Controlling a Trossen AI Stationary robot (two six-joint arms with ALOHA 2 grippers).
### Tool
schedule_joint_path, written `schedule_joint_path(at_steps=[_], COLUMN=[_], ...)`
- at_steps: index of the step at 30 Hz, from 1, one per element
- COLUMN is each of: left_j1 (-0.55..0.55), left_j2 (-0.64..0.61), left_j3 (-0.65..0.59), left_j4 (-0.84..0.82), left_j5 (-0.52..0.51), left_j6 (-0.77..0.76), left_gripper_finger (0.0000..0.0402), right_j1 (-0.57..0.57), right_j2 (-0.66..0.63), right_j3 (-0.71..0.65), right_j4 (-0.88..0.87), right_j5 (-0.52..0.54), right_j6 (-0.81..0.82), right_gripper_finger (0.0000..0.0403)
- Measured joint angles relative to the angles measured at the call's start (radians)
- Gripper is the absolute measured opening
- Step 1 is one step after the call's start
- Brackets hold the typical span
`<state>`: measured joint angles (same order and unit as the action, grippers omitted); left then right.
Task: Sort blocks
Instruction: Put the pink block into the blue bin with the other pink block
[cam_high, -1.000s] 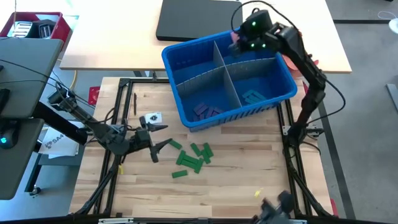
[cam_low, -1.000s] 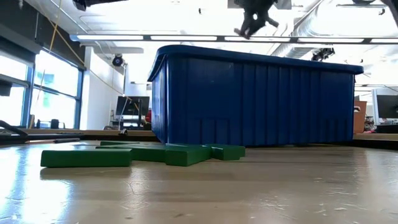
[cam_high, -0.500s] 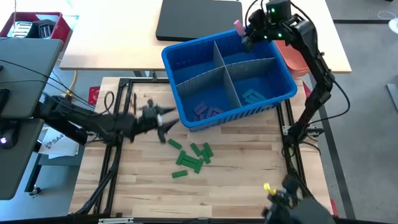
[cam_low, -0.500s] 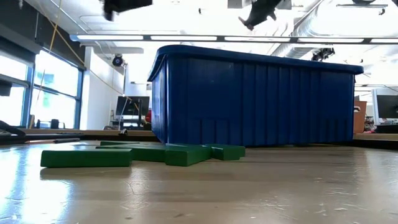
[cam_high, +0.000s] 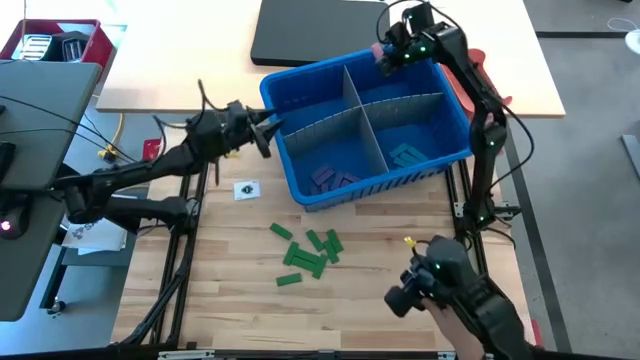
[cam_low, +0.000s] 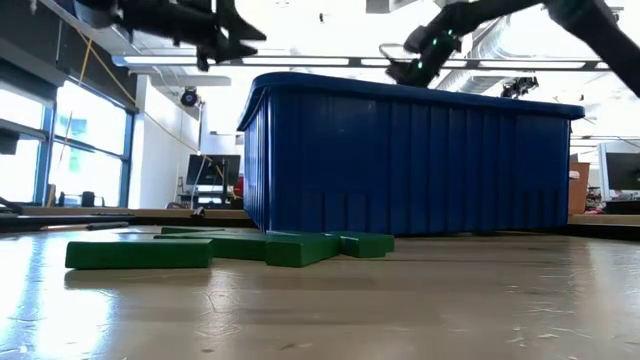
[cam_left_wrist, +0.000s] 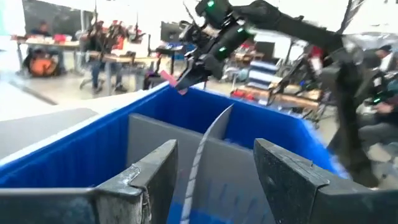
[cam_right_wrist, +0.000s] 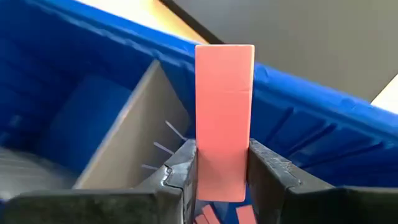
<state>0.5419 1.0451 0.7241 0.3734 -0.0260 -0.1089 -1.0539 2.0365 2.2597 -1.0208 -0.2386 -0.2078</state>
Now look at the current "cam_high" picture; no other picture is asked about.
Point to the white card with black print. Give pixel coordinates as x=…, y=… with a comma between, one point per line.
x=246, y=190

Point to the red plastic crate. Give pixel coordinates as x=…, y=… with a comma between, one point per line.
x=102, y=47

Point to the pink wooden block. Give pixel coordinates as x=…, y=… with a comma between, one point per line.
x=378, y=50

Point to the black pen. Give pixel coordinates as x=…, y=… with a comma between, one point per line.
x=216, y=172

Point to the purple wooden block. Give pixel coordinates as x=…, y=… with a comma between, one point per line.
x=320, y=172
x=326, y=178
x=351, y=178
x=316, y=190
x=337, y=181

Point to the white round object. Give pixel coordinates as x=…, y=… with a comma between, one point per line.
x=635, y=42

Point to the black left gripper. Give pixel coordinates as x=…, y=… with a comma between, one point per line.
x=260, y=140

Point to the black support bar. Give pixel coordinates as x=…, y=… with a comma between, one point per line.
x=56, y=172

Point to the orange plastic basket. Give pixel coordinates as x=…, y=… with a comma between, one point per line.
x=480, y=60

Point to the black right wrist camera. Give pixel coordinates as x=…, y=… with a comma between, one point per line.
x=419, y=15

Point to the cyan wooden block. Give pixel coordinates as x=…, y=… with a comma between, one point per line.
x=400, y=149
x=405, y=161
x=415, y=153

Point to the black cart leg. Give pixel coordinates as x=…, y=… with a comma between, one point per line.
x=52, y=280

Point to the black foam pad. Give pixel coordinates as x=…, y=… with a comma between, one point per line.
x=310, y=30

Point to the black caster wheel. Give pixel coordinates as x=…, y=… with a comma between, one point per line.
x=56, y=307

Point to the person's hand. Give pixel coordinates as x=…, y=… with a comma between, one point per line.
x=457, y=335

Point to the black toaster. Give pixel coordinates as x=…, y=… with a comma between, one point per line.
x=72, y=47

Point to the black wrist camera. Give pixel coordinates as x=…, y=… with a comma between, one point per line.
x=237, y=112
x=419, y=15

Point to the black device with light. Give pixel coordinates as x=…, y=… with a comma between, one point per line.
x=15, y=220

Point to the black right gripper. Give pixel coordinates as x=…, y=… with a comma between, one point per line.
x=415, y=50

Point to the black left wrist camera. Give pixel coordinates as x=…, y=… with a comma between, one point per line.
x=237, y=112

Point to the white printed paper sheet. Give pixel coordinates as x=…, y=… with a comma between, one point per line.
x=100, y=240

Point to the silver frame bracket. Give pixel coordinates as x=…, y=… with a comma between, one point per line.
x=185, y=355
x=445, y=356

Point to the large blue plastic bin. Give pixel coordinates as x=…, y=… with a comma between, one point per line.
x=425, y=100

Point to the grey equipment cart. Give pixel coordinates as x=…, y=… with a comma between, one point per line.
x=45, y=100

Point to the long grey slotted divider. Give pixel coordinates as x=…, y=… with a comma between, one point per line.
x=320, y=135

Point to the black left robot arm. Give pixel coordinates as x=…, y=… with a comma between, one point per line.
x=150, y=167

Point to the green wooden block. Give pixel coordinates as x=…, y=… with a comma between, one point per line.
x=306, y=260
x=289, y=279
x=330, y=252
x=315, y=240
x=320, y=267
x=290, y=253
x=281, y=231
x=335, y=241

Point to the red floor marker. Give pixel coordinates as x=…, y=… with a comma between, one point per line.
x=537, y=332
x=151, y=149

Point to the light wooden side table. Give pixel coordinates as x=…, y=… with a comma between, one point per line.
x=165, y=60

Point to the silver toaster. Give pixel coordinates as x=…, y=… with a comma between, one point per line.
x=34, y=47

